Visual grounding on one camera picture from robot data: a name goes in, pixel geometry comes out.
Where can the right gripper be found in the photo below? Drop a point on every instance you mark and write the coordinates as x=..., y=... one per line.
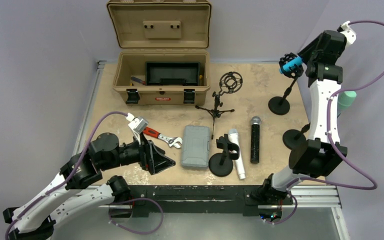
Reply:
x=306, y=54

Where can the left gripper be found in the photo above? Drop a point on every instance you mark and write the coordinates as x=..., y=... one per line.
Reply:
x=153, y=158

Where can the blue microphone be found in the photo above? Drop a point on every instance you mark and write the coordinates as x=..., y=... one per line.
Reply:
x=289, y=63

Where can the mint green microphone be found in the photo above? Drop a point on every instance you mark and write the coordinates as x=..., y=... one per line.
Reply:
x=345, y=100

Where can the black round-base clip stand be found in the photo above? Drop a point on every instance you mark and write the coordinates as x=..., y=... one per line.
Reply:
x=221, y=164

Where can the white microphone grey grille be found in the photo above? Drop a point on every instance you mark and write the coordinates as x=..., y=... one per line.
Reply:
x=233, y=137

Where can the black tripod shock-mount stand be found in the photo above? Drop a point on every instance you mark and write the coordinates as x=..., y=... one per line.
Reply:
x=229, y=83

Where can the black microphone silver grille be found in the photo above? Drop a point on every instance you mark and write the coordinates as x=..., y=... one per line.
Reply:
x=255, y=140

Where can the black stand holding green microphone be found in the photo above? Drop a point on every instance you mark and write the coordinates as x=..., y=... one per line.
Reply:
x=293, y=138

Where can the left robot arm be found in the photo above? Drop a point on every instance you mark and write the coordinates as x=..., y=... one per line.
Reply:
x=62, y=200

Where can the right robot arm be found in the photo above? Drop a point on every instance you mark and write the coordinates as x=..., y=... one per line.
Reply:
x=321, y=152

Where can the grey plastic case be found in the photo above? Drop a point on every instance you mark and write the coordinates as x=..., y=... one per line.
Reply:
x=195, y=147

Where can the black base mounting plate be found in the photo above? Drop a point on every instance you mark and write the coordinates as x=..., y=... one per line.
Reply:
x=199, y=199

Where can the screwdriver in toolbox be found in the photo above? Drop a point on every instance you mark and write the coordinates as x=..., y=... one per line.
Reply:
x=137, y=81

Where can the black tray in toolbox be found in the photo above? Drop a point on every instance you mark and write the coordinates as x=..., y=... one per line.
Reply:
x=160, y=73

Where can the tan open toolbox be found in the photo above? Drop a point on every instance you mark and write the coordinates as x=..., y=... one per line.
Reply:
x=160, y=31

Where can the red handled adjustable wrench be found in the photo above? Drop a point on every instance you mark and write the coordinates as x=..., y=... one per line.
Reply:
x=175, y=142

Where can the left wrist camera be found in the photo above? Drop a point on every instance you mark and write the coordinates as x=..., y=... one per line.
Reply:
x=136, y=125

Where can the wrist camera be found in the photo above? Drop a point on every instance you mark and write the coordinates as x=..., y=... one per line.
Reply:
x=348, y=32
x=136, y=125

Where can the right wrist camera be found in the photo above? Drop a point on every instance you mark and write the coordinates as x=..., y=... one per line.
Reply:
x=348, y=32

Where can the aluminium table frame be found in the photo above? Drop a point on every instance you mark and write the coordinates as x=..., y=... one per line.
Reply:
x=318, y=216

